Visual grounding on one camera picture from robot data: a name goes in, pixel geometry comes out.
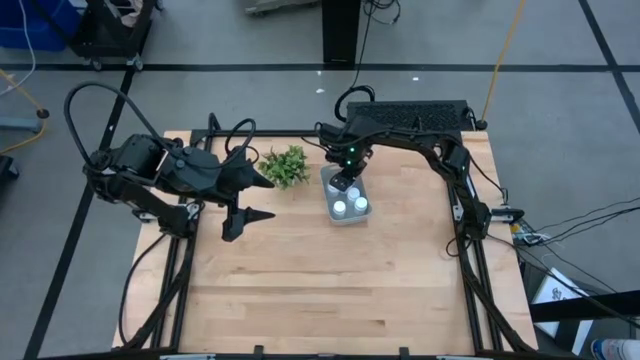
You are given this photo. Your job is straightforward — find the black vented equipment box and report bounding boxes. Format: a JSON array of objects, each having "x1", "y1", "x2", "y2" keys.
[{"x1": 344, "y1": 99, "x2": 474, "y2": 133}]

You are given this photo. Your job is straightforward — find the small green artificial plant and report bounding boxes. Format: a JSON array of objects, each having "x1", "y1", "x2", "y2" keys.
[{"x1": 257, "y1": 144, "x2": 311, "y2": 191}]

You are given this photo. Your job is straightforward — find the grey stand foot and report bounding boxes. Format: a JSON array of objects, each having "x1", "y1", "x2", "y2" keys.
[{"x1": 0, "y1": 117, "x2": 44, "y2": 135}]

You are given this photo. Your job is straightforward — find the black wheeled cart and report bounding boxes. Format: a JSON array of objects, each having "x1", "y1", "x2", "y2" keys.
[{"x1": 69, "y1": 0, "x2": 164, "y2": 72}]

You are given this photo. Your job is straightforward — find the black looped power cable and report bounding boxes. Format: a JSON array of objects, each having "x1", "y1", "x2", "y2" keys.
[{"x1": 333, "y1": 14, "x2": 376, "y2": 124}]

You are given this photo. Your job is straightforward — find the blue plastic bin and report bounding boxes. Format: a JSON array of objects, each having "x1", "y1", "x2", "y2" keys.
[{"x1": 0, "y1": 0, "x2": 81, "y2": 52}]

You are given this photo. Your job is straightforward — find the grey plastic basket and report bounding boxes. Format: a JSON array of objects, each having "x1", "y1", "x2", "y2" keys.
[{"x1": 319, "y1": 164, "x2": 374, "y2": 226}]

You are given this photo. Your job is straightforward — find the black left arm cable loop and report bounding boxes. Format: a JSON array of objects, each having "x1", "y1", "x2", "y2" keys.
[{"x1": 63, "y1": 81, "x2": 167, "y2": 169}]

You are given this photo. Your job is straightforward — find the person's foot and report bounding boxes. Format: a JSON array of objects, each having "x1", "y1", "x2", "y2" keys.
[{"x1": 590, "y1": 338, "x2": 640, "y2": 360}]

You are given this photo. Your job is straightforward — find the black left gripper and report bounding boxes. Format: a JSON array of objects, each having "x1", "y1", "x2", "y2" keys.
[{"x1": 209, "y1": 149, "x2": 276, "y2": 243}]

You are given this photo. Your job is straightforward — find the black floor object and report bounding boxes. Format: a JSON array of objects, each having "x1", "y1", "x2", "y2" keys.
[{"x1": 0, "y1": 154, "x2": 20, "y2": 181}]

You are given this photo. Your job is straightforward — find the black left arm base cable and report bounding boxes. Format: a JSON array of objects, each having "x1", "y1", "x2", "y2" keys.
[{"x1": 118, "y1": 232, "x2": 169, "y2": 346}]

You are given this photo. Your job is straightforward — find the white printed cardboard box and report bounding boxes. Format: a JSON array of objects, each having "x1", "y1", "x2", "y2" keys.
[{"x1": 529, "y1": 267, "x2": 596, "y2": 356}]

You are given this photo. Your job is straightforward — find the yellow hanging cable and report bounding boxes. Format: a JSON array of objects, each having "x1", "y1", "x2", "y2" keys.
[
  {"x1": 474, "y1": 0, "x2": 527, "y2": 131},
  {"x1": 0, "y1": 68, "x2": 49, "y2": 156}
]

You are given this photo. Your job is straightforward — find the black metal beam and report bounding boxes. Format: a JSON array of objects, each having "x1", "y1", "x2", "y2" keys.
[{"x1": 528, "y1": 288, "x2": 640, "y2": 324}]

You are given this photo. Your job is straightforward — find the black aluminium table frame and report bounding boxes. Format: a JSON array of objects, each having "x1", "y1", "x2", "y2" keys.
[{"x1": 119, "y1": 113, "x2": 536, "y2": 359}]

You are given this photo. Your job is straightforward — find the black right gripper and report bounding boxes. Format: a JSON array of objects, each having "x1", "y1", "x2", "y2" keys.
[{"x1": 327, "y1": 139, "x2": 374, "y2": 193}]

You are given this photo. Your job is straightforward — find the grey cart base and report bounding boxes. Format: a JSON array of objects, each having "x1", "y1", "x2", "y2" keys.
[{"x1": 243, "y1": 0, "x2": 321, "y2": 16}]

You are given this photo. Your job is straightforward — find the white cable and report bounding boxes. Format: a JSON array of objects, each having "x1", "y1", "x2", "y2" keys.
[{"x1": 0, "y1": 0, "x2": 37, "y2": 97}]

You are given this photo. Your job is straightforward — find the black tower case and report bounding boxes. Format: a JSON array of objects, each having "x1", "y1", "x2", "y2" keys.
[{"x1": 321, "y1": 0, "x2": 362, "y2": 65}]

